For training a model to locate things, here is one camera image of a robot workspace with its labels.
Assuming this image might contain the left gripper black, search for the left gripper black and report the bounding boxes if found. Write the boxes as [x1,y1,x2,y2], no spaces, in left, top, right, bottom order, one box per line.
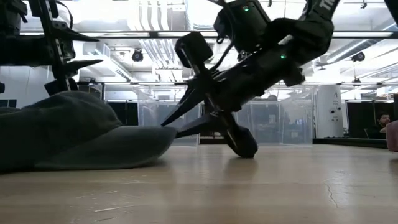
[0,0,104,97]

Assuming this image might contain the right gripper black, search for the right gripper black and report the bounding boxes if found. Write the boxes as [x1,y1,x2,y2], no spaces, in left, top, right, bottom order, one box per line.
[160,30,306,159]

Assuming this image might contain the clear plastic bin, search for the clear plastic bin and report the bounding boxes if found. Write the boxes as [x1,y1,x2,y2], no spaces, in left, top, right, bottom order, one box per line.
[136,88,203,147]
[234,88,315,147]

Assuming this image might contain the black ceiling spotlight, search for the black ceiling spotlight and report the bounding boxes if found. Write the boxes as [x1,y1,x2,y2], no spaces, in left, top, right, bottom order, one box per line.
[131,48,145,63]
[350,51,366,63]

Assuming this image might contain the black monitor screen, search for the black monitor screen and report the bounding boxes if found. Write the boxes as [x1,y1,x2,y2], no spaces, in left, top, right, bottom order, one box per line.
[106,100,139,127]
[346,100,396,139]

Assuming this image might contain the white ceiling pipes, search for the white ceiling pipes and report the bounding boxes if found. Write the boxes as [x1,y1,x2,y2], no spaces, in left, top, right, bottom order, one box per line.
[135,0,188,82]

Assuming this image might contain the dark green cap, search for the dark green cap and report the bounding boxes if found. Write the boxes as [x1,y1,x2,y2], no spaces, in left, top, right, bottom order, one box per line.
[0,90,178,174]

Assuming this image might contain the dark background desk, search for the dark background desk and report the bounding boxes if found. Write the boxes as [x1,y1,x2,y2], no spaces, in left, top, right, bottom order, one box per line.
[312,137,388,149]

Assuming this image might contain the person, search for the person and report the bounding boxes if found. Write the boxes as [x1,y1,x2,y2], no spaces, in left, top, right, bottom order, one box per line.
[366,111,393,140]

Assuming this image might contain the pink round object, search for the pink round object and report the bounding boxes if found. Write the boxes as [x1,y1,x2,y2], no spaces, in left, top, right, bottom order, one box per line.
[386,120,398,153]

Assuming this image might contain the black camera cable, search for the black camera cable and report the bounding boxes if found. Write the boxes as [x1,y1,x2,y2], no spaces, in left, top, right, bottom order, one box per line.
[210,30,234,72]
[55,0,74,30]

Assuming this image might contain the thick black frame bar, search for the thick black frame bar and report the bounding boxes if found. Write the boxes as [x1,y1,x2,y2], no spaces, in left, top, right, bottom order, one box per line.
[18,30,398,39]

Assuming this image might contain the thin black frame bar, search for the thin black frame bar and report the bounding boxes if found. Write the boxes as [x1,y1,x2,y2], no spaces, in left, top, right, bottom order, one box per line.
[76,81,398,87]

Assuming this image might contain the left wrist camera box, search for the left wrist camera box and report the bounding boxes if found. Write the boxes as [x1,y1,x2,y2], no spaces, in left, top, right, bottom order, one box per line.
[0,0,29,35]

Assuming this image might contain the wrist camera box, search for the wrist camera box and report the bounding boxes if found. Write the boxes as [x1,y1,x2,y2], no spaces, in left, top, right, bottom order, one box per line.
[213,0,272,54]
[0,0,29,35]

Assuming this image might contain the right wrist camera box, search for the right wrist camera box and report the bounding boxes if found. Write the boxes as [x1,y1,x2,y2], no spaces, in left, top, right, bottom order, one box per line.
[213,0,272,54]

